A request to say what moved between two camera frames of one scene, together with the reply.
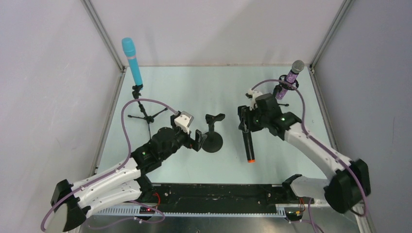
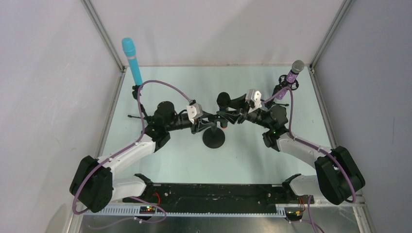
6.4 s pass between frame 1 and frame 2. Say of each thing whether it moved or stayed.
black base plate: stayed
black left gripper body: moved
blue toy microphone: stayed
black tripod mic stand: stayed
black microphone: moved
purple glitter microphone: stayed
